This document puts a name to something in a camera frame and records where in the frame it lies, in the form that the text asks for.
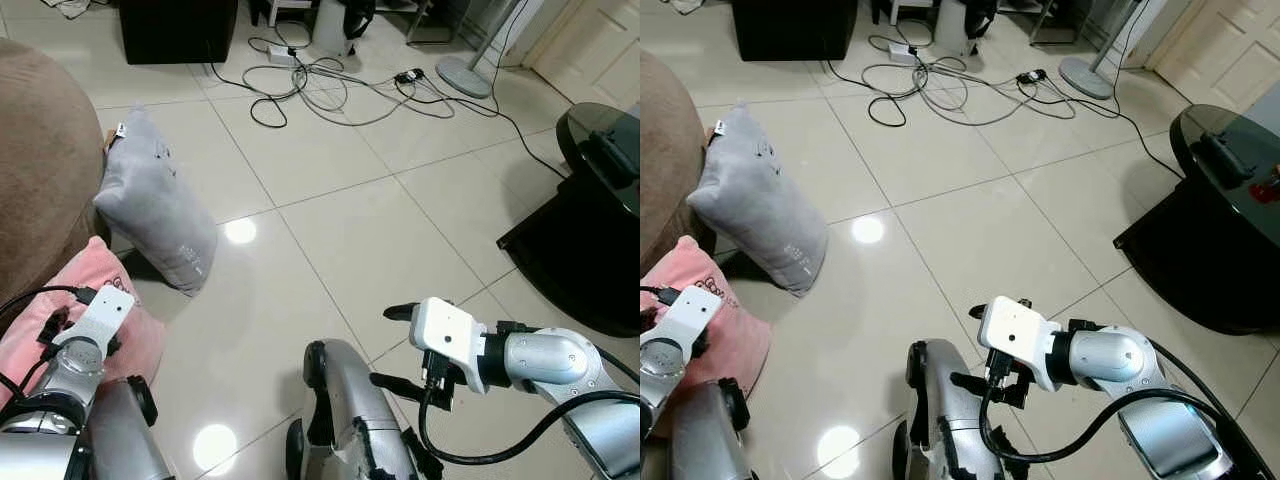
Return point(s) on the white stool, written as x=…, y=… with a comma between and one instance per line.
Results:
x=290, y=8
x=910, y=8

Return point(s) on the black cabinet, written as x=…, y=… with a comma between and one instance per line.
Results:
x=180, y=30
x=795, y=30

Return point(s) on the grey pillow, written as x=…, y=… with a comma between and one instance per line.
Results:
x=760, y=210
x=155, y=210

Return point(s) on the black bag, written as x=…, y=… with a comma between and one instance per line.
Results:
x=358, y=18
x=980, y=18

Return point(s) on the black glass table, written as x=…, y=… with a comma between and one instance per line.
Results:
x=580, y=260
x=1200, y=260

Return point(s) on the light crumpled cloth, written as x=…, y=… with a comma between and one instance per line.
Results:
x=70, y=6
x=690, y=5

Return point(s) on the grey fan stand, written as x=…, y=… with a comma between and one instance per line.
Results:
x=465, y=78
x=1088, y=78

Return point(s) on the white power strip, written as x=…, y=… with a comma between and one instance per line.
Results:
x=903, y=54
x=283, y=55

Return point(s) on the small red object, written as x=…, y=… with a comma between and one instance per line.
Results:
x=1268, y=188

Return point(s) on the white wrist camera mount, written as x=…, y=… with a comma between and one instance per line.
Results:
x=448, y=330
x=1015, y=328
x=690, y=312
x=105, y=312

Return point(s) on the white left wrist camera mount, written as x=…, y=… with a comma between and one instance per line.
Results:
x=105, y=312
x=690, y=312

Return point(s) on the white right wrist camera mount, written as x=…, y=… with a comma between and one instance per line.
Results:
x=448, y=330
x=1015, y=328

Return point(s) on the white bin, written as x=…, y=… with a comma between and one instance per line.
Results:
x=330, y=30
x=950, y=30

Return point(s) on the black power strip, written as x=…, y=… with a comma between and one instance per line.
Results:
x=1032, y=76
x=410, y=76

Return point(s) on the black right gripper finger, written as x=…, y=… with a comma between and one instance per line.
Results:
x=970, y=383
x=402, y=312
x=978, y=311
x=400, y=384

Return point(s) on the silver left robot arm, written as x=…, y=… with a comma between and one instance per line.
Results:
x=65, y=375
x=660, y=365

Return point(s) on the pink pillow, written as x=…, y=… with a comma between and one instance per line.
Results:
x=145, y=345
x=745, y=345

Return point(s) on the cream panel door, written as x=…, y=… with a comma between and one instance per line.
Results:
x=1230, y=50
x=600, y=50

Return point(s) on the black object on table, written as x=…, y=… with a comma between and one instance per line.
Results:
x=605, y=158
x=1225, y=158

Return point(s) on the silver left robot leg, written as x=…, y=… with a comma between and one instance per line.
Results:
x=710, y=440
x=125, y=440

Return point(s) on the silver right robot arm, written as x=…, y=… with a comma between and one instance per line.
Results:
x=545, y=360
x=1115, y=358

